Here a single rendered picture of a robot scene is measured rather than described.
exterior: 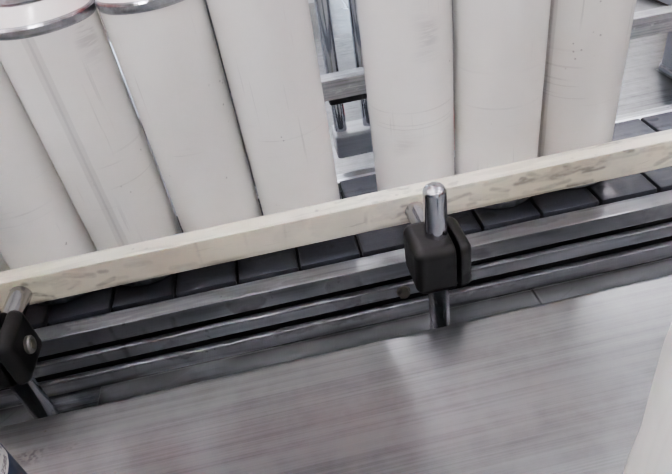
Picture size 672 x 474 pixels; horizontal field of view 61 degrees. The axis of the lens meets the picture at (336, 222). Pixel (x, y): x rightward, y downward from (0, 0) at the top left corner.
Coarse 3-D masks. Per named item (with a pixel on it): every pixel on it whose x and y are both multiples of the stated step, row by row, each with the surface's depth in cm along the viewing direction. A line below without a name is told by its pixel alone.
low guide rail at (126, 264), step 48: (624, 144) 34; (384, 192) 34; (480, 192) 34; (528, 192) 34; (192, 240) 33; (240, 240) 33; (288, 240) 33; (0, 288) 32; (48, 288) 33; (96, 288) 33
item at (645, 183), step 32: (640, 128) 42; (352, 192) 40; (576, 192) 37; (608, 192) 36; (640, 192) 36; (480, 224) 36; (512, 224) 36; (256, 256) 36; (288, 256) 36; (320, 256) 35; (352, 256) 35; (128, 288) 35; (160, 288) 35; (192, 288) 35; (32, 320) 34; (64, 320) 34
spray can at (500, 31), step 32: (480, 0) 29; (512, 0) 29; (544, 0) 29; (480, 32) 30; (512, 32) 30; (544, 32) 31; (480, 64) 31; (512, 64) 31; (544, 64) 32; (480, 96) 32; (512, 96) 32; (480, 128) 34; (512, 128) 33; (480, 160) 35; (512, 160) 34
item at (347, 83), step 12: (636, 12) 38; (648, 12) 37; (660, 12) 37; (636, 24) 37; (648, 24) 37; (660, 24) 37; (636, 36) 38; (336, 72) 37; (348, 72) 36; (360, 72) 36; (324, 84) 36; (336, 84) 36; (348, 84) 36; (360, 84) 36; (324, 96) 36; (336, 96) 37; (348, 96) 37; (144, 132) 36
